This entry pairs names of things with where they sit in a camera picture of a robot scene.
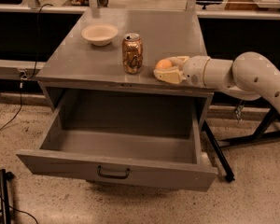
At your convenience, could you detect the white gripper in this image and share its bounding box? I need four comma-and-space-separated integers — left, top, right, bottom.
153, 56, 210, 88

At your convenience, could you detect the orange fruit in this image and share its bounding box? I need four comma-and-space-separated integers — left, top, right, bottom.
155, 59, 173, 69

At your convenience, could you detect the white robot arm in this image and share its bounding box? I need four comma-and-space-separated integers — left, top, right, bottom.
153, 52, 280, 114

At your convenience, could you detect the grey open top drawer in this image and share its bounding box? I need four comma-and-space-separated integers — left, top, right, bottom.
17, 90, 217, 191

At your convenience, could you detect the gold soda can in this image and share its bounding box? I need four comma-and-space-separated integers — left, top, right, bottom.
122, 33, 143, 74

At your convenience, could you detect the white bowl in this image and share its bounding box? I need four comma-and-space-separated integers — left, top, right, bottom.
81, 23, 119, 47

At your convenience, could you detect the grey cabinet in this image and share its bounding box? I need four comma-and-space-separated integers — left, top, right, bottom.
37, 8, 213, 134

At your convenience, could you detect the black stand lower left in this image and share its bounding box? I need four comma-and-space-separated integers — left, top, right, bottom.
0, 169, 11, 224

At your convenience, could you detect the black stand frame right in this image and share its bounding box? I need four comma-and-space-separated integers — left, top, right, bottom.
203, 107, 280, 183

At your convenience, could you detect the black drawer handle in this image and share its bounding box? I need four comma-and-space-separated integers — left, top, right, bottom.
97, 165, 130, 180

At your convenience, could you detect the black cable left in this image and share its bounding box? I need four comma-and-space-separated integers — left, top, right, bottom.
0, 3, 54, 135

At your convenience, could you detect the grey rail bench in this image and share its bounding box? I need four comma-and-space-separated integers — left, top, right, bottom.
0, 3, 280, 95

